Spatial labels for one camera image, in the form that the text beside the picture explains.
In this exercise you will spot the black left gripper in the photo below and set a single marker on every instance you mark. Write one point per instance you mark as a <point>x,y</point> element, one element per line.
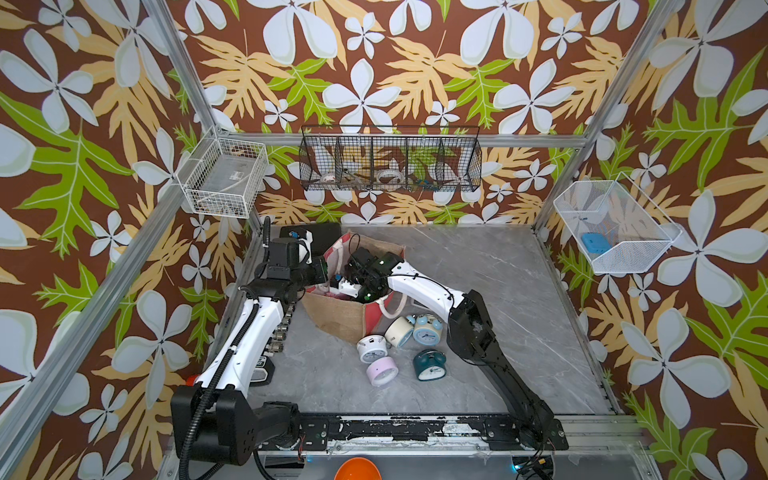
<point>318,265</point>

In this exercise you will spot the burlap red Christmas canvas bag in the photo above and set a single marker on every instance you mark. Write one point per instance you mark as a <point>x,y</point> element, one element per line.
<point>340,315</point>

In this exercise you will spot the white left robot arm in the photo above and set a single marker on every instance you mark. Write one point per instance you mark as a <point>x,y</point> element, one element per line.
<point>212,419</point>

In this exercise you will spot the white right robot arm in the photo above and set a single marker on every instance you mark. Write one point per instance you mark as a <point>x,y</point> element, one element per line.
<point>470,333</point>

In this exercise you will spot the cream round alarm clock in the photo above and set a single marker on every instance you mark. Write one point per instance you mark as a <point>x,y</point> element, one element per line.
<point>399,332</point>

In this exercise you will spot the white round alarm clock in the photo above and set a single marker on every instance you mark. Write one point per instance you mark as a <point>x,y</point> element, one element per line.
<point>372,348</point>

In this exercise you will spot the light blue bell alarm clock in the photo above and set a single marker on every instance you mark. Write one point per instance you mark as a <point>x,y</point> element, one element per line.
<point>427,329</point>

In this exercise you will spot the lilac round alarm clock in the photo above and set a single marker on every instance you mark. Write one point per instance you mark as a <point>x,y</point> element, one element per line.
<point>382,371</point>

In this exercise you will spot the dark green alarm clock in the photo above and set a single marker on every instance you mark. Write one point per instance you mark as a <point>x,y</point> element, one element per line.
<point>429,365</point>

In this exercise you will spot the orange bowl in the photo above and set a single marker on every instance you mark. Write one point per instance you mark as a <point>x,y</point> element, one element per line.
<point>358,468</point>

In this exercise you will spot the blue object in basket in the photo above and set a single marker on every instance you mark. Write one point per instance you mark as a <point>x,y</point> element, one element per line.
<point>596,244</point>

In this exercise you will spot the white wire basket left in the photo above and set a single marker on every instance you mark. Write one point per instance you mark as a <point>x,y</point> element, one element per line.
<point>223,175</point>

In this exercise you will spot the white wire basket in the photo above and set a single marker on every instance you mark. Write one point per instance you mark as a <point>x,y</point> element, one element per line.
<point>637,227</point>
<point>223,175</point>

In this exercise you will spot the black wire wall basket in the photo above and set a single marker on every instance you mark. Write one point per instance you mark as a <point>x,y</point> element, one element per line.
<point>390,158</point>

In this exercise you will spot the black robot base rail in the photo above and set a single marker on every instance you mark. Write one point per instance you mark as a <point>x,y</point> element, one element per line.
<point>497,431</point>

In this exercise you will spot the white wire basket right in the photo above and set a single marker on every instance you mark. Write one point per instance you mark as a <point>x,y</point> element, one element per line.
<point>637,227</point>

